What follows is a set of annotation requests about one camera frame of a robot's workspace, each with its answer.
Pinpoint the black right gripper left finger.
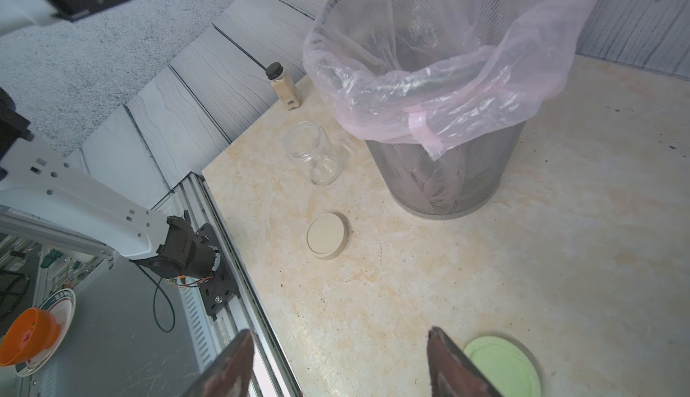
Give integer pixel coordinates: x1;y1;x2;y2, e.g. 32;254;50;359
183;329;254;397

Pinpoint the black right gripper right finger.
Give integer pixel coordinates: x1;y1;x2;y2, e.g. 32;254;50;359
427;326;502;397

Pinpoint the green jar lid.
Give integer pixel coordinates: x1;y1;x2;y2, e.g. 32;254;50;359
464;336;543;397

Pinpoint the glass jar with beige lid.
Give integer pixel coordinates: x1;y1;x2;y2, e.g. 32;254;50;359
283;120;352;186

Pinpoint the grey bin with plastic liner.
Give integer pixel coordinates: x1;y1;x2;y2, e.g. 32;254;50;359
303;0;598;219

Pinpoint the orange bowl on plate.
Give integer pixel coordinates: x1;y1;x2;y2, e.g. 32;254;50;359
1;307;61;368

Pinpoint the small black-capped spice bottle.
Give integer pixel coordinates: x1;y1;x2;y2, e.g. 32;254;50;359
265;62;302;111

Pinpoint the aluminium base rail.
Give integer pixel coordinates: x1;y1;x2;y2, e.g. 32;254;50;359
155;172;303;396

